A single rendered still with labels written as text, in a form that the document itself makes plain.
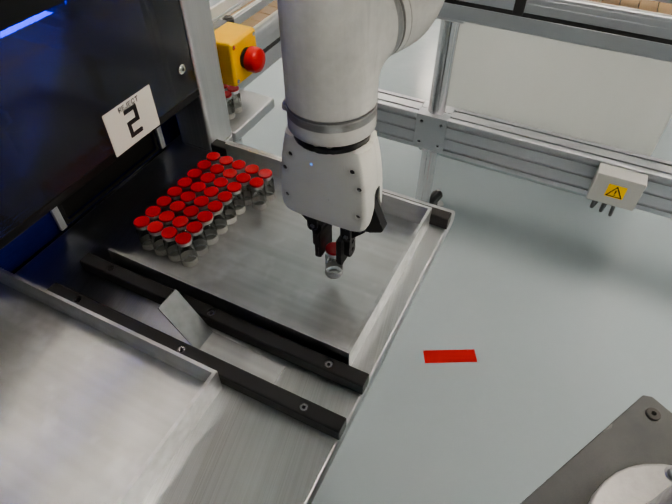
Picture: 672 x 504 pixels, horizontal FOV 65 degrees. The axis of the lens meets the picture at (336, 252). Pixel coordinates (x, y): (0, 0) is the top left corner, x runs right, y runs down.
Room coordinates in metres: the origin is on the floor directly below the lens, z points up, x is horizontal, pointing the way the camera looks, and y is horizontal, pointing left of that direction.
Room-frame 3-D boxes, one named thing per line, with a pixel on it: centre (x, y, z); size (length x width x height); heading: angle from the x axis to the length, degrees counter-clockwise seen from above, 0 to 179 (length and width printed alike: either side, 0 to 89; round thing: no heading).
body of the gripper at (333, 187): (0.43, 0.00, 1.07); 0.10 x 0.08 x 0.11; 63
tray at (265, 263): (0.50, 0.08, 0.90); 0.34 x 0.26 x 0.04; 63
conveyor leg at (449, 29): (1.38, -0.30, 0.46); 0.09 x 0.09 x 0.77; 63
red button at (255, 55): (0.80, 0.14, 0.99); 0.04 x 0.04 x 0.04; 63
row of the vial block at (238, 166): (0.55, 0.18, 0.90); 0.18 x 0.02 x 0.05; 153
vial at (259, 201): (0.58, 0.11, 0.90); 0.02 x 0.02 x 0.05
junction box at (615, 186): (1.08, -0.74, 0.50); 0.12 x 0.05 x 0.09; 63
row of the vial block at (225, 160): (0.56, 0.20, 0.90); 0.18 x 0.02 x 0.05; 153
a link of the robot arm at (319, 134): (0.43, 0.01, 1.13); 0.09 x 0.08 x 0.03; 63
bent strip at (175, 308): (0.33, 0.13, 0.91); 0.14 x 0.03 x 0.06; 62
